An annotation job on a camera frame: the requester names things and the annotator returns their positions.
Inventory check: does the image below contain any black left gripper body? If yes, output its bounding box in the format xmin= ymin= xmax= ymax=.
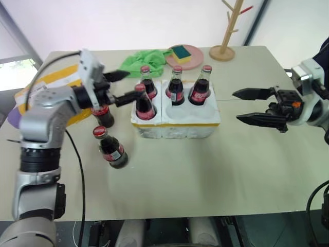
xmin=93 ymin=73 xmax=117 ymax=107

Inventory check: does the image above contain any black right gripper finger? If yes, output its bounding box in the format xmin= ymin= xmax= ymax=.
xmin=232 ymin=87 xmax=277 ymax=101
xmin=236 ymin=112 xmax=289 ymax=133

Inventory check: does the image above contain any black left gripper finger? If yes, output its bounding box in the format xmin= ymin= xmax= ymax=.
xmin=113 ymin=90 xmax=145 ymax=108
xmin=104 ymin=69 xmax=131 ymax=83

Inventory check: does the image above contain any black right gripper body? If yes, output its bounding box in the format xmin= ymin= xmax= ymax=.
xmin=266 ymin=86 xmax=305 ymax=120

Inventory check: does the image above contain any glass cola bottle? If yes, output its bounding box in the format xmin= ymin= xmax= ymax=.
xmin=90 ymin=104 xmax=115 ymax=129
xmin=134 ymin=83 xmax=158 ymax=121
xmin=188 ymin=64 xmax=213 ymax=107
xmin=165 ymin=65 xmax=186 ymax=107
xmin=140 ymin=65 xmax=158 ymax=100
xmin=93 ymin=126 xmax=129 ymax=170

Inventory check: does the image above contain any yellow taped foam box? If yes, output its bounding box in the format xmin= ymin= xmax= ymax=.
xmin=14 ymin=64 xmax=93 ymax=129

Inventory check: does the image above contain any white foam crate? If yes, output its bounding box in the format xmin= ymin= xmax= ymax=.
xmin=130 ymin=78 xmax=221 ymax=140

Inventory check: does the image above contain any green cloth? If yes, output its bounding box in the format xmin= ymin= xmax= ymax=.
xmin=119 ymin=49 xmax=173 ymax=78

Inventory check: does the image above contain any wooden branch rack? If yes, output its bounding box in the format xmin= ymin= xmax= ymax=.
xmin=208 ymin=0 xmax=245 ymax=62

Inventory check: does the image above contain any yellow green sponge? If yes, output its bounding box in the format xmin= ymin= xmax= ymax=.
xmin=170 ymin=45 xmax=192 ymax=65

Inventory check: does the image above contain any pink plate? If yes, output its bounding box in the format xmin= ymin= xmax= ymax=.
xmin=164 ymin=44 xmax=205 ymax=70

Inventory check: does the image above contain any purple plate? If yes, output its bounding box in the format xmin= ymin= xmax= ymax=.
xmin=7 ymin=106 xmax=24 ymax=130

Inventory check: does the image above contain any grey rounded robot leg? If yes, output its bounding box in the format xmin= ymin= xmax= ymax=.
xmin=115 ymin=219 xmax=146 ymax=247
xmin=187 ymin=217 xmax=220 ymax=247

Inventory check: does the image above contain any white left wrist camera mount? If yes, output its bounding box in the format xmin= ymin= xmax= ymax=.
xmin=78 ymin=48 xmax=105 ymax=109

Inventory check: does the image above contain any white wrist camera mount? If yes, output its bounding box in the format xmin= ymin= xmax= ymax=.
xmin=287 ymin=58 xmax=329 ymax=127
xmin=78 ymin=48 xmax=105 ymax=109

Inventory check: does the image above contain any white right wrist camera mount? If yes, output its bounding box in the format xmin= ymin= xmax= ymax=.
xmin=287 ymin=58 xmax=329 ymax=127

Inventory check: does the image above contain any dark window frame post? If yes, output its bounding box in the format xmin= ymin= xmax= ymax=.
xmin=242 ymin=0 xmax=271 ymax=47

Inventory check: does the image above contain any grey window frame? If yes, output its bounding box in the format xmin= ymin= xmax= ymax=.
xmin=0 ymin=0 xmax=44 ymax=68

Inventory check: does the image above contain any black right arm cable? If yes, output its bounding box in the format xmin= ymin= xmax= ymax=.
xmin=305 ymin=180 xmax=329 ymax=247

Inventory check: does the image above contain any black table frame leg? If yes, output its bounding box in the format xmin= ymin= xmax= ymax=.
xmin=218 ymin=215 xmax=246 ymax=247

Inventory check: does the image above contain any black metal bracket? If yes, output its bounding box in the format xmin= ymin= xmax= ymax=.
xmin=89 ymin=220 xmax=104 ymax=247

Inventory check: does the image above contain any thin white cable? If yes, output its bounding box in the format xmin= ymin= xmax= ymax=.
xmin=71 ymin=220 xmax=79 ymax=246

